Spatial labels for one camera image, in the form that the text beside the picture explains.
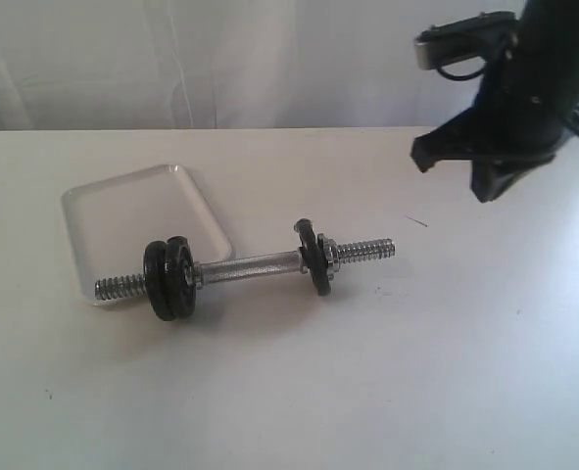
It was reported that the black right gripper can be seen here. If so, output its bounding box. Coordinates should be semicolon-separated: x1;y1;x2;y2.
410;43;572;204

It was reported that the chrome threaded dumbbell bar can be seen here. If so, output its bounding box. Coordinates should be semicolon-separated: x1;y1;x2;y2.
94;238;395;301

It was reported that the black weight plate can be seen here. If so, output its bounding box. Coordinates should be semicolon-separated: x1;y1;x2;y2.
143;241;175;322

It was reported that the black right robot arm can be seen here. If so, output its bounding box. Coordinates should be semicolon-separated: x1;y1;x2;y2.
410;1;579;203

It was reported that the white rectangular plastic tray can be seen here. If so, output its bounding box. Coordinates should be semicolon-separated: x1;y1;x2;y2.
61;164;233;306

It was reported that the white backdrop curtain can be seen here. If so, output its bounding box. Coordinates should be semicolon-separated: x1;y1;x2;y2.
0;1;523;130

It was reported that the chrome spin-lock collar nut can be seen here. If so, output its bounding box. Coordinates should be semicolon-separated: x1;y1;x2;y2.
317;233;341;281

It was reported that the black plate on bar right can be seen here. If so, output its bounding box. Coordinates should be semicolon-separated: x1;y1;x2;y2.
294;218;332;297

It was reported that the black plate on bar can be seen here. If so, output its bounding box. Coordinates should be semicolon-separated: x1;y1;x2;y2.
294;218;332;297
165;236;197;319

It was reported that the black plate on bar left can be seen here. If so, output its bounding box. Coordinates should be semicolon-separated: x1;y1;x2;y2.
165;236;197;319

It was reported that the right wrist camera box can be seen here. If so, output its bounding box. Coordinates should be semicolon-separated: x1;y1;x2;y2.
413;11;518;82

